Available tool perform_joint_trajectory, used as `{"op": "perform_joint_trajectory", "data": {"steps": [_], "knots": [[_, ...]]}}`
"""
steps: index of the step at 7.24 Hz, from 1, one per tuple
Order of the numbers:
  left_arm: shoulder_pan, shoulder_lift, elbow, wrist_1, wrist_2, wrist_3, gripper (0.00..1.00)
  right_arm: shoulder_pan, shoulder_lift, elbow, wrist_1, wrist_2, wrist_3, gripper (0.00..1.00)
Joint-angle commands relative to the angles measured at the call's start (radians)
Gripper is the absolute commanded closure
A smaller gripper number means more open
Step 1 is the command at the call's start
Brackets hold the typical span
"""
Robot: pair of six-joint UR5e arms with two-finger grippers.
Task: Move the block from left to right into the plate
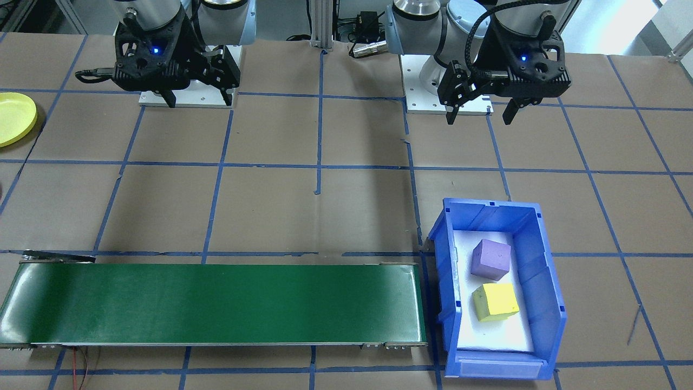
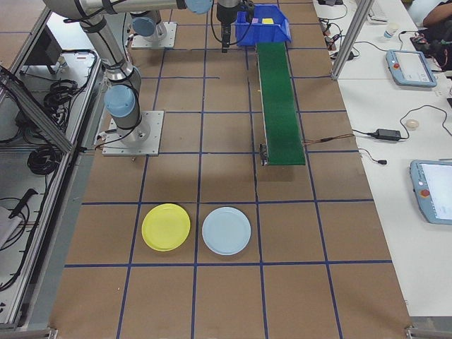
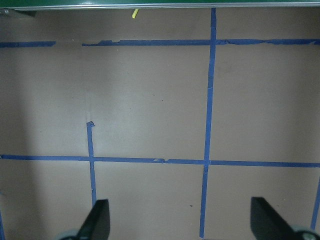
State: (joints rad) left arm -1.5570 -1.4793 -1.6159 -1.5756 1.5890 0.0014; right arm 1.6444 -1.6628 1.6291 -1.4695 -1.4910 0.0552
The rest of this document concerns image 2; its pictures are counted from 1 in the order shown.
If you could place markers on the green conveyor belt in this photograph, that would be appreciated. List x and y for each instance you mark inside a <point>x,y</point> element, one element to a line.
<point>279,106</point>

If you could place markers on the white keyboard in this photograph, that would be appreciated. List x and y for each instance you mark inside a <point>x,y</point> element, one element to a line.
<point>378,12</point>

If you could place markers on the yellow plate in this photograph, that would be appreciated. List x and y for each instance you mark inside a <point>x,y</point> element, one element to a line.
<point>166,227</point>

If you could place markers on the aluminium extrusion post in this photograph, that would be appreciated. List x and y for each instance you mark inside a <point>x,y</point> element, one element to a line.
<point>353,35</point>

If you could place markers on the blue grey teach pendant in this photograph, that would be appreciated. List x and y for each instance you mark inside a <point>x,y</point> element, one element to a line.
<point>432,192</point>
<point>409,67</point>

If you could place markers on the dark control box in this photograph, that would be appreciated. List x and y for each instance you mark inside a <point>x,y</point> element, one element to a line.
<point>44,47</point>

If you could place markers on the beige round cap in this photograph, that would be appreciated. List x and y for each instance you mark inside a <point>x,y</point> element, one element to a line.
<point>412,123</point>

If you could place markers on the yellow foam block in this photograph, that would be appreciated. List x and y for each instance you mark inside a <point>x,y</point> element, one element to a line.
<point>267,21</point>

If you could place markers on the blue plastic bin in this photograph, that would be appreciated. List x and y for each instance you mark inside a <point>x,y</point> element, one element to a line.
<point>265,35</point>

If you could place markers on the metal bar frame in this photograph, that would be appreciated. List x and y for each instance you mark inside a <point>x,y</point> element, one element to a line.
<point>35,116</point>

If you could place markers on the light blue plate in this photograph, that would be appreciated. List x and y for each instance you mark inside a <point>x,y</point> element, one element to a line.
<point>226,231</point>

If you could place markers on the person in dark clothes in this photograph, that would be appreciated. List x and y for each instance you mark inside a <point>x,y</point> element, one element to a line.
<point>439,14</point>

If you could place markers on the white paper cup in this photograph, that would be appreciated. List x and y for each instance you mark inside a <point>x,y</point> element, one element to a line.
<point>390,31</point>

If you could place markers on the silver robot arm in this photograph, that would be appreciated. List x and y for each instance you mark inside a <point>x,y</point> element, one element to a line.
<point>102,46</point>
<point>155,26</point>

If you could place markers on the black power brick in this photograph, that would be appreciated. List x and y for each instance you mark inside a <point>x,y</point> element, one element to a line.
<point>387,133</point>

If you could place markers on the black plug adapter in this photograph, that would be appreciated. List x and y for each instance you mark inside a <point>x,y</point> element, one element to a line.
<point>351,54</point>

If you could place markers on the white square base plate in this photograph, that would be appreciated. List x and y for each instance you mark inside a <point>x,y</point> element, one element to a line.
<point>152,134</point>
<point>170,35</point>

